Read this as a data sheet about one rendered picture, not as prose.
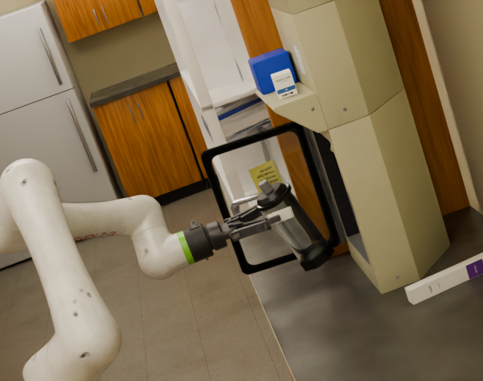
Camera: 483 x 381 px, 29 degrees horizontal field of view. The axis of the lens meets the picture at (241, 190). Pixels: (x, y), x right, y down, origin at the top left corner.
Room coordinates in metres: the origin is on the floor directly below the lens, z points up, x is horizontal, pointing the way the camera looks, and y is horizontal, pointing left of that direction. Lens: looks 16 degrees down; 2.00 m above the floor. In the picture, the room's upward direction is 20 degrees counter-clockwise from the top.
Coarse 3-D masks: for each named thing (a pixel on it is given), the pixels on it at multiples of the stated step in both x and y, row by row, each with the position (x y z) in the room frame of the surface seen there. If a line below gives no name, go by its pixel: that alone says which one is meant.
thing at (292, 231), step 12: (288, 204) 2.36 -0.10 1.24; (300, 216) 2.37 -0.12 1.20; (276, 228) 2.38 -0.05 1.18; (288, 228) 2.36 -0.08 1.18; (300, 228) 2.36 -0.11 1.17; (312, 228) 2.37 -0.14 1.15; (288, 240) 2.37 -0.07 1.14; (300, 240) 2.36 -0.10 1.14; (312, 240) 2.36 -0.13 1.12; (324, 240) 2.39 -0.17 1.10; (300, 252) 2.37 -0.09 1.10; (312, 252) 2.36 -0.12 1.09
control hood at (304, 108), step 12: (300, 84) 2.47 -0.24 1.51; (264, 96) 2.48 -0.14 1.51; (276, 96) 2.43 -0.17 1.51; (300, 96) 2.32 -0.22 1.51; (312, 96) 2.30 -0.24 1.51; (276, 108) 2.30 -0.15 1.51; (288, 108) 2.30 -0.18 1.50; (300, 108) 2.30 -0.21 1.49; (312, 108) 2.30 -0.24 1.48; (300, 120) 2.30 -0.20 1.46; (312, 120) 2.30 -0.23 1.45; (324, 120) 2.30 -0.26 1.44
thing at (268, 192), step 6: (264, 180) 2.40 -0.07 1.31; (264, 186) 2.39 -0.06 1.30; (270, 186) 2.39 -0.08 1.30; (276, 186) 2.39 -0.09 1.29; (282, 186) 2.38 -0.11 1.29; (264, 192) 2.39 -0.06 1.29; (270, 192) 2.38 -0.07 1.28; (276, 192) 2.36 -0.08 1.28; (282, 192) 2.36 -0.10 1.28; (258, 198) 2.40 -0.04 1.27; (264, 198) 2.37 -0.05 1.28; (270, 198) 2.36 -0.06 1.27; (258, 204) 2.39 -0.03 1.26; (264, 204) 2.36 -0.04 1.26
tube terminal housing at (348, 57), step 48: (336, 0) 2.31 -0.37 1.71; (288, 48) 2.53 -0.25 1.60; (336, 48) 2.30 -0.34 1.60; (384, 48) 2.42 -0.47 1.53; (336, 96) 2.30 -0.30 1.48; (384, 96) 2.37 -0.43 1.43; (336, 144) 2.30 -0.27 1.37; (384, 144) 2.32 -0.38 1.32; (384, 192) 2.30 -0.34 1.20; (432, 192) 2.44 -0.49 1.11; (384, 240) 2.30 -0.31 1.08; (432, 240) 2.39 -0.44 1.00; (384, 288) 2.30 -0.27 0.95
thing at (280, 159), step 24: (264, 144) 2.62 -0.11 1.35; (288, 144) 2.61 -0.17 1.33; (216, 168) 2.63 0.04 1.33; (240, 168) 2.62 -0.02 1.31; (264, 168) 2.62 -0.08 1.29; (288, 168) 2.61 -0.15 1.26; (240, 192) 2.63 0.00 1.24; (312, 192) 2.61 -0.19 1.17; (264, 216) 2.62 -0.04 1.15; (312, 216) 2.61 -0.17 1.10; (240, 240) 2.63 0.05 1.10; (264, 240) 2.63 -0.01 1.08
